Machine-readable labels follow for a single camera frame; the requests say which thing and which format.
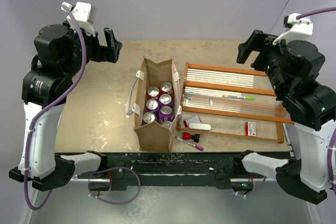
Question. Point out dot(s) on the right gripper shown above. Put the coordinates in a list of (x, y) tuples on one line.
[(259, 41)]

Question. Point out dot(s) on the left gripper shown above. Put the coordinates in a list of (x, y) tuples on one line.
[(103, 53)]

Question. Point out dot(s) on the red cola can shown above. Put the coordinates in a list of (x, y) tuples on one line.
[(166, 88), (153, 93)]

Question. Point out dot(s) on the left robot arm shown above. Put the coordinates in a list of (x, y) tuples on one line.
[(61, 54)]

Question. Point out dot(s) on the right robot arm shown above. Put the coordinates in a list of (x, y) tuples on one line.
[(292, 68)]

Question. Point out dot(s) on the green tipped pen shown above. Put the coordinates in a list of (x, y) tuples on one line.
[(238, 97)]

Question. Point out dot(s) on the wooden shelf rack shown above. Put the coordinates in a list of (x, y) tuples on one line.
[(231, 102)]

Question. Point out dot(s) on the purple fanta can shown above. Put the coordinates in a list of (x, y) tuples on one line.
[(166, 124), (152, 105), (165, 100), (149, 117), (165, 114)]

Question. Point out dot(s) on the red staples box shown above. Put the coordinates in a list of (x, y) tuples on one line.
[(250, 129)]

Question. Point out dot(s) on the white eraser bar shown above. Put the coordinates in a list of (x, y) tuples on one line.
[(199, 126)]

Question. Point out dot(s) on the red black stamp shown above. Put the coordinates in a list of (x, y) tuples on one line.
[(194, 137)]

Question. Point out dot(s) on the pink marker pen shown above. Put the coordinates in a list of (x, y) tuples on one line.
[(189, 143)]

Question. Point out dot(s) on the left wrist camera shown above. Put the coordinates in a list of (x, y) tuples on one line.
[(84, 14)]

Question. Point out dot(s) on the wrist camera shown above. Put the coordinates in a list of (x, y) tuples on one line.
[(84, 14), (298, 29)]

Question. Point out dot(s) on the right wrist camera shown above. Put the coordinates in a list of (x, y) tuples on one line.
[(298, 29)]

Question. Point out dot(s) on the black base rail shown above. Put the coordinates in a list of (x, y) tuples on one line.
[(189, 169)]

